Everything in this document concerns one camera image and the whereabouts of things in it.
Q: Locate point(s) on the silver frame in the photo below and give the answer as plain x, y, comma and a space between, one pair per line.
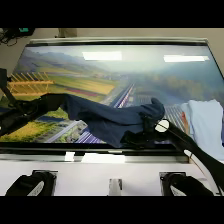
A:
100, 173

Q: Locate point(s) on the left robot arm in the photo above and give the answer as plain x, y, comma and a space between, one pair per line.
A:
23, 115

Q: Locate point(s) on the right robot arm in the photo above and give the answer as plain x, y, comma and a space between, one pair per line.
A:
193, 146

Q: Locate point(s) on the blue T-shirt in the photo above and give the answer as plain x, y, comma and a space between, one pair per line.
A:
110, 120

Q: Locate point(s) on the light blue garment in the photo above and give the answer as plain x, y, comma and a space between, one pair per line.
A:
206, 126

